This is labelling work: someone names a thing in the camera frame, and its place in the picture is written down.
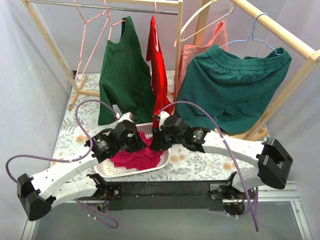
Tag right wooden clothes rack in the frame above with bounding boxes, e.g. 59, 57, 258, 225
206, 0, 320, 140

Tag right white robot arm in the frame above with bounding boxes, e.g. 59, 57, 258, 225
150, 111, 293, 200

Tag cream wooden hanger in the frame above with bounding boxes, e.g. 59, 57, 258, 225
173, 0, 237, 47

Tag white perforated plastic basket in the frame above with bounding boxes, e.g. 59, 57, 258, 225
94, 123, 171, 179

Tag salmon pink garment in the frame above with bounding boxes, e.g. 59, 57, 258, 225
173, 20, 228, 99

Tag floral table cloth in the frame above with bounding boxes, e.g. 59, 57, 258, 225
51, 70, 277, 181

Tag wooden clothes rack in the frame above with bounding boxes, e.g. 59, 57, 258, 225
206, 0, 320, 140
22, 0, 183, 111

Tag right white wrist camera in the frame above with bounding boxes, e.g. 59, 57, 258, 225
153, 111, 171, 130

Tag blue wire hanger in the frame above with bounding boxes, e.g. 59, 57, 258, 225
218, 12, 285, 56

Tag left wooden clothes rack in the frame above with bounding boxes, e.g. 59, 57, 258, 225
22, 0, 183, 111

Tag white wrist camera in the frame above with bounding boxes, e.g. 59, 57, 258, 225
114, 111, 134, 123
153, 111, 171, 130

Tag magenta t shirt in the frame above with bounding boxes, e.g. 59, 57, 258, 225
110, 131, 163, 171

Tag pink hanger under red shirt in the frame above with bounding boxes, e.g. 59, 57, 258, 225
153, 0, 159, 52

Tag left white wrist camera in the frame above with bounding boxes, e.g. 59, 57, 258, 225
114, 111, 134, 123

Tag red t shirt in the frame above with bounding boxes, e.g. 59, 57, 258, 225
146, 16, 171, 114

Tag pink wire hanger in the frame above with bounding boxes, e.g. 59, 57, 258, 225
73, 0, 111, 81

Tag pink hanger under green shirt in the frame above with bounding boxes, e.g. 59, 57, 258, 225
103, 0, 126, 41

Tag teal green shorts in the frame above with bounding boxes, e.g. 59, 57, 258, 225
175, 44, 292, 135

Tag dark green t shirt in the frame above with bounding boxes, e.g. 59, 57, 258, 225
98, 16, 156, 126

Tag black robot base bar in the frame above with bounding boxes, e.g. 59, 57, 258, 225
77, 181, 253, 217

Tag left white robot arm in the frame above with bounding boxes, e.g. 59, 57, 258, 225
17, 120, 147, 221

